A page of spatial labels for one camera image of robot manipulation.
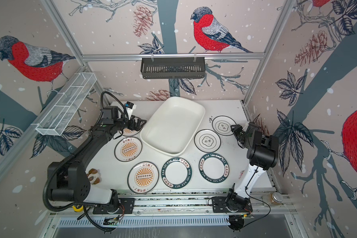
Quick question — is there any white flower plate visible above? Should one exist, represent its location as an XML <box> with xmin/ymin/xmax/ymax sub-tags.
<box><xmin>194</xmin><ymin>130</ymin><xmax>221</xmax><ymax>153</ymax></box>
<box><xmin>212</xmin><ymin>116</ymin><xmax>236</xmax><ymax>136</ymax></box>

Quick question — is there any green rim plate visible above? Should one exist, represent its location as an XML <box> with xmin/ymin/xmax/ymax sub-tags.
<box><xmin>198</xmin><ymin>153</ymin><xmax>230</xmax><ymax>183</ymax></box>
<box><xmin>161</xmin><ymin>157</ymin><xmax>192</xmax><ymax>189</ymax></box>

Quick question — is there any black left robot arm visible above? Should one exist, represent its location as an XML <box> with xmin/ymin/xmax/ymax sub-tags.
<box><xmin>43</xmin><ymin>102</ymin><xmax>146</xmax><ymax>212</ymax></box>

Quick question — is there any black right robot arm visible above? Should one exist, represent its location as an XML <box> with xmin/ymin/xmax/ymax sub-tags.
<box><xmin>231</xmin><ymin>122</ymin><xmax>279</xmax><ymax>198</ymax></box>

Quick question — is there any white plastic bin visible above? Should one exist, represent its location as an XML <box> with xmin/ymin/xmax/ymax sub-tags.
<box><xmin>140</xmin><ymin>97</ymin><xmax>206</xmax><ymax>157</ymax></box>

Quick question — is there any orange sunburst plate back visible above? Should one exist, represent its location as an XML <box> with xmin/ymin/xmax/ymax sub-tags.
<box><xmin>119</xmin><ymin>129</ymin><xmax>140</xmax><ymax>137</ymax></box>

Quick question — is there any orange sunburst plate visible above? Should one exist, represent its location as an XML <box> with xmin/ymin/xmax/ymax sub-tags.
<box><xmin>128</xmin><ymin>162</ymin><xmax>159</xmax><ymax>194</ymax></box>
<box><xmin>114</xmin><ymin>136</ymin><xmax>142</xmax><ymax>162</ymax></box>
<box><xmin>119</xmin><ymin>129</ymin><xmax>140</xmax><ymax>137</ymax></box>

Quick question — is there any orange sunburst plate middle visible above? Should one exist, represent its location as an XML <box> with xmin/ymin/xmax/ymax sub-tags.
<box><xmin>114</xmin><ymin>136</ymin><xmax>142</xmax><ymax>162</ymax></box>

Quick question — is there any orange sunburst plate front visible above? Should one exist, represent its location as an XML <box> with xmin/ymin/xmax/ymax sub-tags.
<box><xmin>128</xmin><ymin>162</ymin><xmax>159</xmax><ymax>194</ymax></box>

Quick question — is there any brown toy figure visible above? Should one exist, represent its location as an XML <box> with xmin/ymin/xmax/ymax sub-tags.
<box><xmin>86</xmin><ymin>169</ymin><xmax>101</xmax><ymax>185</ymax></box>

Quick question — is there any small glass jar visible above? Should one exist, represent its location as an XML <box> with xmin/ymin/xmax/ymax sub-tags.
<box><xmin>262</xmin><ymin>192</ymin><xmax>284</xmax><ymax>206</ymax></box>

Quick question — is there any yellow tape measure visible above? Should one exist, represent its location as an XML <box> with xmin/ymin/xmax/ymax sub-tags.
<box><xmin>72</xmin><ymin>204</ymin><xmax>84</xmax><ymax>212</ymax></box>

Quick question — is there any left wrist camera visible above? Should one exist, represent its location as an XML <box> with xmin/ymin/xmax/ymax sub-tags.
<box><xmin>125</xmin><ymin>102</ymin><xmax>137</xmax><ymax>119</ymax></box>

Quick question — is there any black hanging wire basket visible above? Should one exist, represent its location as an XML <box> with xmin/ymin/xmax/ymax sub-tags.
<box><xmin>140</xmin><ymin>57</ymin><xmax>206</xmax><ymax>79</ymax></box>

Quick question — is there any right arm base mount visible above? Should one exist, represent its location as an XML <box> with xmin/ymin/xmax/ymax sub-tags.
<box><xmin>210</xmin><ymin>184</ymin><xmax>252</xmax><ymax>213</ymax></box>

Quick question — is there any aluminium frame crossbar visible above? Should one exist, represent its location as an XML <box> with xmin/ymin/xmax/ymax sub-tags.
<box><xmin>81</xmin><ymin>53</ymin><xmax>266</xmax><ymax>62</ymax></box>

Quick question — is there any white mesh wall shelf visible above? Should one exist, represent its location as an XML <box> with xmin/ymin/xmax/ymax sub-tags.
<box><xmin>36</xmin><ymin>72</ymin><xmax>97</xmax><ymax>136</ymax></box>

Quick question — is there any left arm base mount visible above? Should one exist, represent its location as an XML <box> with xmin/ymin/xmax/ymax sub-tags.
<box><xmin>93</xmin><ymin>198</ymin><xmax>135</xmax><ymax>215</ymax></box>

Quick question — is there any black corrugated cable hose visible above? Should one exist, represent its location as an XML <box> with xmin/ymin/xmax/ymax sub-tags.
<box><xmin>42</xmin><ymin>148</ymin><xmax>90</xmax><ymax>212</ymax></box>

